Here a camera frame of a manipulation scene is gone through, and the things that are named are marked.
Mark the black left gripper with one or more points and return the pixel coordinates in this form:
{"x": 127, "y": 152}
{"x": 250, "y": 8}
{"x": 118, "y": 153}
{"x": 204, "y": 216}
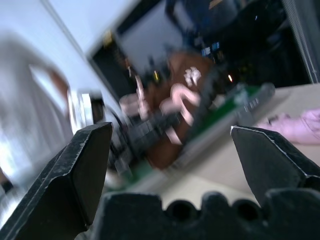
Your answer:
{"x": 150, "y": 130}

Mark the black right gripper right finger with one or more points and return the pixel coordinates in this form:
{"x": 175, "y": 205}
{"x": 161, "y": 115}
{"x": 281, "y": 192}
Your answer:
{"x": 270, "y": 160}

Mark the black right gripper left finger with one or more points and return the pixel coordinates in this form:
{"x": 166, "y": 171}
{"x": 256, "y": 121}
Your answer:
{"x": 62, "y": 180}

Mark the green and black shoebox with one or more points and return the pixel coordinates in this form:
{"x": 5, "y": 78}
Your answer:
{"x": 225, "y": 117}

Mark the silver robot torso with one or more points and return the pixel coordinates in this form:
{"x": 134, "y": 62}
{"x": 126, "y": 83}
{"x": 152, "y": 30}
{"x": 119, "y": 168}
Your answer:
{"x": 27, "y": 112}

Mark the grey monitor screen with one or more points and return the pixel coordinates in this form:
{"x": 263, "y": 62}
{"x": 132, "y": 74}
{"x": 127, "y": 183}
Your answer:
{"x": 147, "y": 42}

